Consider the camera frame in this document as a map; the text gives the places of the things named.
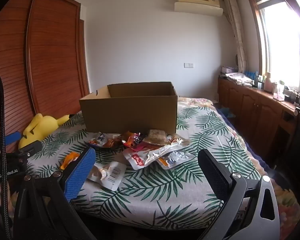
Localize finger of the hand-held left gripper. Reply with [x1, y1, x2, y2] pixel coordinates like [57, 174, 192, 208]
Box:
[4, 132, 22, 146]
[17, 141, 43, 157]

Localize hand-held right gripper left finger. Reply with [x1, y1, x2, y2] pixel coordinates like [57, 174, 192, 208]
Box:
[14, 146, 97, 240]

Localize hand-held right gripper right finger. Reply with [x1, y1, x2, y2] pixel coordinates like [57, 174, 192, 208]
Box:
[197, 149, 281, 240]

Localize white blue print snack packet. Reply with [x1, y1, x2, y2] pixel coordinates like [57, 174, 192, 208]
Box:
[85, 132, 108, 148]

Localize brown cardboard box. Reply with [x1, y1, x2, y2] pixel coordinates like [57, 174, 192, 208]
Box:
[79, 81, 178, 134]

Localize yellow plush toy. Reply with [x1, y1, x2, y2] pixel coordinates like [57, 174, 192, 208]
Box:
[18, 113, 70, 149]

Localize white barcode snack packet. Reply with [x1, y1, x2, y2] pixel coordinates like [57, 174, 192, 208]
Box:
[86, 161, 127, 191]

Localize silver blue print snack packet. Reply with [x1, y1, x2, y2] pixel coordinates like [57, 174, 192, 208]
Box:
[157, 149, 194, 170]

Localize brown meat snack packet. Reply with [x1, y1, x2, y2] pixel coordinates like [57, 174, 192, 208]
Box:
[102, 134, 123, 148]

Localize small white snack packet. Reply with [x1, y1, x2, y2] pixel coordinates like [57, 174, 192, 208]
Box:
[169, 134, 190, 147]

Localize green leaf print bedsheet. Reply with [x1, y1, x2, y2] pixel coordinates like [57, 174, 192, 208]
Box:
[22, 100, 268, 230]

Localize red orange snack packet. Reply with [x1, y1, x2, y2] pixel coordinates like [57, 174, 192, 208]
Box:
[122, 131, 138, 148]

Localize silver red label snack packet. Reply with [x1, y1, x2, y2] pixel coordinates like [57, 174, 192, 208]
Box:
[122, 144, 175, 171]

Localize blue cloth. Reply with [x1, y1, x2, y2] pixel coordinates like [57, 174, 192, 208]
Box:
[219, 107, 237, 118]

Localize brown cracker snack packet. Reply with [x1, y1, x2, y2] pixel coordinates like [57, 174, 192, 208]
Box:
[142, 129, 171, 145]

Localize wooden cabinet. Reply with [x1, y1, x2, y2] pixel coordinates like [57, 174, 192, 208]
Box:
[217, 76, 300, 170]

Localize floral blanket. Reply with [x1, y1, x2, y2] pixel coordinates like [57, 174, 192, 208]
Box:
[177, 96, 300, 235]

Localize wooden wardrobe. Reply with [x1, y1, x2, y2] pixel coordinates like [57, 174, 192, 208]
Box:
[0, 0, 90, 140]

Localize folded printed cloth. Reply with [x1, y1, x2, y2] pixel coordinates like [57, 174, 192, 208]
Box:
[225, 72, 253, 86]

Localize clear jar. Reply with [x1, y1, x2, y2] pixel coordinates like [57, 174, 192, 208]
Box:
[274, 81, 286, 101]

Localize pink bottle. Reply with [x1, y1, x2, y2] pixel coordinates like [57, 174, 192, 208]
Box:
[264, 72, 273, 92]

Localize black gadgets on cabinet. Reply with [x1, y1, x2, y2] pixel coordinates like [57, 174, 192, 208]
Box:
[285, 87, 300, 116]

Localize patterned curtain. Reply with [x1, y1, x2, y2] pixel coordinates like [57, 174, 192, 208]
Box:
[224, 0, 248, 73]

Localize wooden frame window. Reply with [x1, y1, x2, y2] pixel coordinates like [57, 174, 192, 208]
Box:
[245, 0, 300, 93]

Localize wall air conditioner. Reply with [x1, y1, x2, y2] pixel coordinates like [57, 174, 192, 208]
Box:
[174, 0, 223, 17]

